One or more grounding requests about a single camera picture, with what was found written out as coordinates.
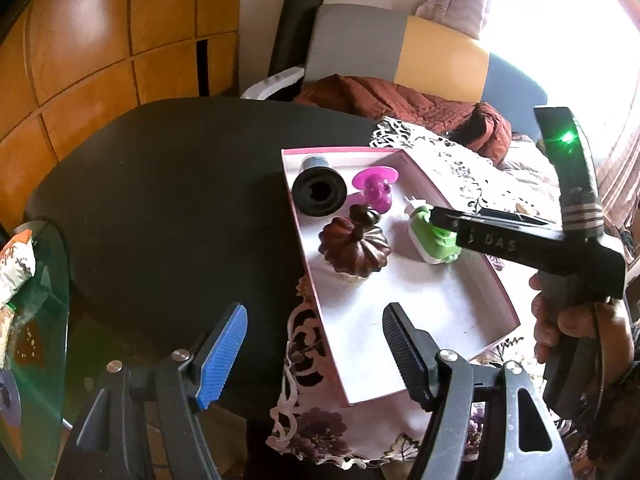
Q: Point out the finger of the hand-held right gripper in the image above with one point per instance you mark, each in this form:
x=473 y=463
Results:
x=515 y=217
x=446 y=220

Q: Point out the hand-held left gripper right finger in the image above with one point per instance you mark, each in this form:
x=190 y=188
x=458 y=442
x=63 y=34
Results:
x=405 y=355

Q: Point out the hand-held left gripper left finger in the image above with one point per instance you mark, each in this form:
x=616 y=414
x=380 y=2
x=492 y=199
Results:
x=225 y=355

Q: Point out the green and white charger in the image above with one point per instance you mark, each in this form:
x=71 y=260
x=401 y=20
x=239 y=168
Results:
x=425 y=237

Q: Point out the white box with pink rim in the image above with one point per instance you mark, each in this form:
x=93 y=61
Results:
x=400 y=310

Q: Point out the brown pumpkin-shaped lid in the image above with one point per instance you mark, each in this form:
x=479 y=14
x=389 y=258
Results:
x=350 y=245

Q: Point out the black spool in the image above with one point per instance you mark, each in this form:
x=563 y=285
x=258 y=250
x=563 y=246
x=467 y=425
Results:
x=320 y=192

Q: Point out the person's right forearm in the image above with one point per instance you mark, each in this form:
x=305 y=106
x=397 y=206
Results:
x=620 y=405

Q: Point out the person's right hand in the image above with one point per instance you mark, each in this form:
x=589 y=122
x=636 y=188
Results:
x=580 y=322

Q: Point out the pale pink duvet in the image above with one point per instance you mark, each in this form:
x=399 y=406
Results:
x=525 y=157

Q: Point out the pale pink curtain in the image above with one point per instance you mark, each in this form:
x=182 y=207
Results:
x=617 y=180
x=460 y=0

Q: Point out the embroidered floral tablecloth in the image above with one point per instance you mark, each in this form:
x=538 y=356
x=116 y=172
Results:
x=310 y=430

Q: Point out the rust brown quilted jacket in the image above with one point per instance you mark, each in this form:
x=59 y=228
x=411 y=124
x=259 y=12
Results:
x=400 y=100

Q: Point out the grey yellow blue headboard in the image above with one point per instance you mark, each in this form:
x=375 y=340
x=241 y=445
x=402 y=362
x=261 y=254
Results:
x=440 y=55

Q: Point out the green glass table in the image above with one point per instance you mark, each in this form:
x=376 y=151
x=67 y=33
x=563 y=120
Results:
x=40 y=360

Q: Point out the bright window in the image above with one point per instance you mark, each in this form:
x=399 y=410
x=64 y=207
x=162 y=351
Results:
x=575 y=35

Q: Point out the grey disc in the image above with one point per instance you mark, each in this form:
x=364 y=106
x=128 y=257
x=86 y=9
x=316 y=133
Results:
x=7 y=400

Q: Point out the white and orange snack bag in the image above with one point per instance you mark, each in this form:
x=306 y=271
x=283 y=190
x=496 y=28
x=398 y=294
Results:
x=17 y=265

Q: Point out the black rolled mat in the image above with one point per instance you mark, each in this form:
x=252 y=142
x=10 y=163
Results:
x=295 y=25

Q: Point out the wooden wardrobe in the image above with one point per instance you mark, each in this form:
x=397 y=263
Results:
x=100 y=35

